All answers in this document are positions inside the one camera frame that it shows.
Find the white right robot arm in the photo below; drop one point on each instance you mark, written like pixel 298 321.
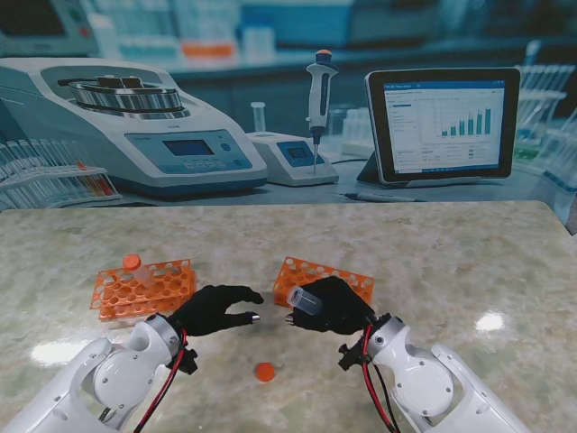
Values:
pixel 414 374

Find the clear plastic test tube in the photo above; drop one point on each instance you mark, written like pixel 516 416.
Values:
pixel 306 300
pixel 145 275

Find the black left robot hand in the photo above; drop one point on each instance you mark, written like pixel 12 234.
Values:
pixel 207 311

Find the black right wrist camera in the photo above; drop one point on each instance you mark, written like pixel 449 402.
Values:
pixel 352 356

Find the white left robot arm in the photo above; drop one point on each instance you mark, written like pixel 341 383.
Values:
pixel 103 379

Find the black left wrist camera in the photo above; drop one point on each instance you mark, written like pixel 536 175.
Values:
pixel 187 361

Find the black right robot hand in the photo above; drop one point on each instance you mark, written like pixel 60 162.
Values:
pixel 347 311

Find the orange screw cap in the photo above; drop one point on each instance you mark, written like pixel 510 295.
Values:
pixel 131 262
pixel 265 372

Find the orange plastic test tube rack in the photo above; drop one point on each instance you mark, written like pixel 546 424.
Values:
pixel 149 293
pixel 324 273

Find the printed laboratory backdrop poster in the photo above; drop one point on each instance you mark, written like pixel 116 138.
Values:
pixel 288 90

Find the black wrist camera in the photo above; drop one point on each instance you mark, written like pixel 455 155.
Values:
pixel 187 361
pixel 352 356

